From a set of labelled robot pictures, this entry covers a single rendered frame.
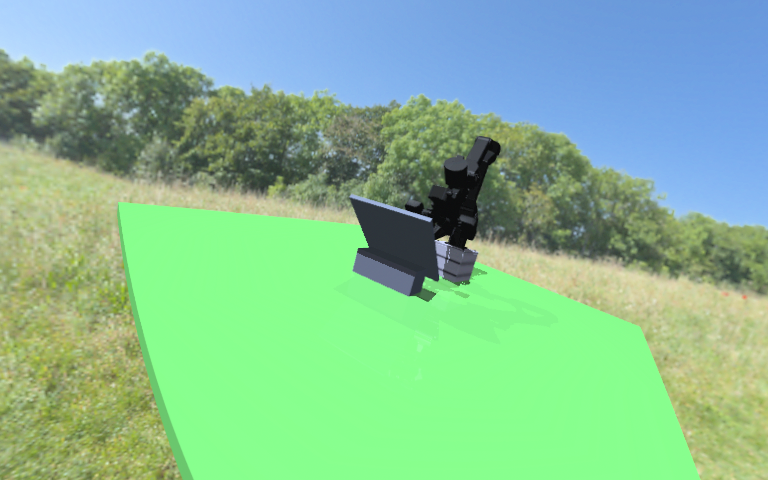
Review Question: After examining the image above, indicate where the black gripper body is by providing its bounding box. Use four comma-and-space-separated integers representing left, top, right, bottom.
405, 199, 477, 241

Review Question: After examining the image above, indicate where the light blue switch panel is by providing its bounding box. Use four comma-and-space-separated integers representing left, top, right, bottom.
349, 194, 439, 296

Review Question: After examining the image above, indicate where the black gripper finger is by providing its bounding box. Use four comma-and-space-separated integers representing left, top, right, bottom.
434, 216, 451, 240
423, 211, 436, 227

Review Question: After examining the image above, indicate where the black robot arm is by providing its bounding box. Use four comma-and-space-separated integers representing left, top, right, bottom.
427, 136, 501, 249

